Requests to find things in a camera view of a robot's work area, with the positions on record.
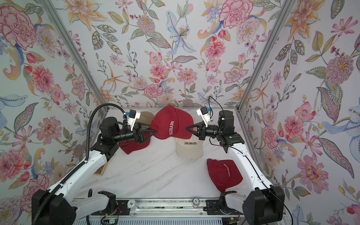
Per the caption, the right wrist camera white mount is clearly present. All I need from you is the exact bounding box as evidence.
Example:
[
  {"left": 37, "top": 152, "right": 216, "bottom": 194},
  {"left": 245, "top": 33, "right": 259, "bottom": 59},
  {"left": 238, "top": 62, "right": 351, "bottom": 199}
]
[{"left": 196, "top": 106, "right": 212, "bottom": 127}]

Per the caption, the green circuit board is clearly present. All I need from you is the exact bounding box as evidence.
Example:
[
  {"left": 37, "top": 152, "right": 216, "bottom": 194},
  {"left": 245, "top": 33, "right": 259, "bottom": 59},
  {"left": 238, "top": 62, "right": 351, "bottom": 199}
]
[{"left": 100, "top": 217, "right": 118, "bottom": 225}]

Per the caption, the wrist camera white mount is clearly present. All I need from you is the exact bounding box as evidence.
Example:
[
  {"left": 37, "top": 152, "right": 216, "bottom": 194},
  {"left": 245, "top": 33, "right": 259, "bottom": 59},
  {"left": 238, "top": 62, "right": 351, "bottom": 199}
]
[
  {"left": 124, "top": 109, "right": 141, "bottom": 131},
  {"left": 196, "top": 106, "right": 212, "bottom": 127}
]

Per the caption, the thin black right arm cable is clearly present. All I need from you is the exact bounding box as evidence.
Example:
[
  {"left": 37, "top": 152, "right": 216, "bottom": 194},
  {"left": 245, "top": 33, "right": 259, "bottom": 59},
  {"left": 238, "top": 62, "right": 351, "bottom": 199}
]
[{"left": 207, "top": 95, "right": 293, "bottom": 225}]

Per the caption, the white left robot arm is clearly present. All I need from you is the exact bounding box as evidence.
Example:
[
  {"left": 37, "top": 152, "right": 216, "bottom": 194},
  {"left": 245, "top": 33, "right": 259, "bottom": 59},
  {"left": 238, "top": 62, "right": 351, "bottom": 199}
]
[{"left": 31, "top": 117, "right": 156, "bottom": 225}]

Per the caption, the wooden chessboard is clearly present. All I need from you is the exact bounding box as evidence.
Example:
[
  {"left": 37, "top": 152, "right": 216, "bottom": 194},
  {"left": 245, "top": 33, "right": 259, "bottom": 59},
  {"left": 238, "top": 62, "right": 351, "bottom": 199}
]
[{"left": 94, "top": 163, "right": 108, "bottom": 176}]

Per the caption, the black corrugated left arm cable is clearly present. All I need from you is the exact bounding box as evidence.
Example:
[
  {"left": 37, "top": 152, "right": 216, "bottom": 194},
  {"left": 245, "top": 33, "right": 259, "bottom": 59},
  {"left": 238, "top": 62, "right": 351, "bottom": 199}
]
[{"left": 31, "top": 103, "right": 127, "bottom": 225}]

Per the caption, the aluminium corner frame post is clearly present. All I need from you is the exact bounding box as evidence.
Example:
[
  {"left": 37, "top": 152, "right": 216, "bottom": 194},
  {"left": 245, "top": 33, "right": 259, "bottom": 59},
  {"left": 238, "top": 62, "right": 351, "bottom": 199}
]
[
  {"left": 237, "top": 1, "right": 294, "bottom": 112},
  {"left": 39, "top": 0, "right": 106, "bottom": 105}
]

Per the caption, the tan Colorado baseball cap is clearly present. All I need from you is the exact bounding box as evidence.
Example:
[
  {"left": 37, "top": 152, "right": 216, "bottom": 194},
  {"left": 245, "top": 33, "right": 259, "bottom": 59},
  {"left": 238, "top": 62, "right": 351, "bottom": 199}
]
[{"left": 136, "top": 112, "right": 155, "bottom": 125}]

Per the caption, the cream Colorado baseball cap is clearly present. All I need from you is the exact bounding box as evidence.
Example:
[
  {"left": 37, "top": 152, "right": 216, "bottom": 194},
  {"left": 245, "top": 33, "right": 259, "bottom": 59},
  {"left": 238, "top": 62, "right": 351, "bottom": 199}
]
[{"left": 175, "top": 135, "right": 204, "bottom": 159}]

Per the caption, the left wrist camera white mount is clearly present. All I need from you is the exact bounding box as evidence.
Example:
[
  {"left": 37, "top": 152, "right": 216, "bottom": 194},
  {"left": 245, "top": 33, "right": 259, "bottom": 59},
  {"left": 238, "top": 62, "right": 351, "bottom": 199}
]
[{"left": 124, "top": 109, "right": 141, "bottom": 131}]

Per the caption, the aluminium corner frame post left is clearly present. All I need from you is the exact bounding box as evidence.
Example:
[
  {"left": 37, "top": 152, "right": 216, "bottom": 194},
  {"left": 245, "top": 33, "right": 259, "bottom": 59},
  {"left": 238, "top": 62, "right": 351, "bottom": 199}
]
[{"left": 39, "top": 0, "right": 106, "bottom": 105}]

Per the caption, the aluminium corner frame post right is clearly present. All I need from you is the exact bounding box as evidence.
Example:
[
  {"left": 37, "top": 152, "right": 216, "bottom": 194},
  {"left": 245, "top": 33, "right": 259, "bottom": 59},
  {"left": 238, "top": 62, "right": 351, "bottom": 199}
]
[{"left": 237, "top": 1, "right": 294, "bottom": 112}]

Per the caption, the maroon Colorado cap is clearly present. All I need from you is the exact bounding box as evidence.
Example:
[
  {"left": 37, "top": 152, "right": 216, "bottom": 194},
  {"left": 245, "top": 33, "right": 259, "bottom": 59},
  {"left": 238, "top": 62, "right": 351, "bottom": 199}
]
[{"left": 150, "top": 106, "right": 194, "bottom": 140}]

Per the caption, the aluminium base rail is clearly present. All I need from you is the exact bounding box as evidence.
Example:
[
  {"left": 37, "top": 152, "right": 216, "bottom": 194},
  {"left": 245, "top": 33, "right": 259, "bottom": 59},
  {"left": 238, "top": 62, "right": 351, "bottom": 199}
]
[{"left": 46, "top": 197, "right": 285, "bottom": 218}]

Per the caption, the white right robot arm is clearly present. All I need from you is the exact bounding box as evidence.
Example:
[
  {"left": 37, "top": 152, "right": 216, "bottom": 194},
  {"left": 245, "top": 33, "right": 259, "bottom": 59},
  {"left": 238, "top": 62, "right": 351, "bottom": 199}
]
[{"left": 186, "top": 107, "right": 285, "bottom": 225}]

